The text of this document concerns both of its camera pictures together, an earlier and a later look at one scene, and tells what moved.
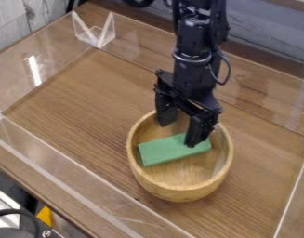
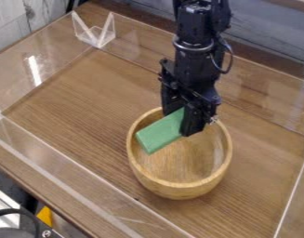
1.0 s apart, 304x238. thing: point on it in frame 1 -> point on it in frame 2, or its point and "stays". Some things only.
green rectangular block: x=169 y=149 -> x=161 y=131
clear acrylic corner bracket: x=97 y=36 stays
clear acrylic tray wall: x=65 y=100 stays
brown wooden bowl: x=188 y=178 stays
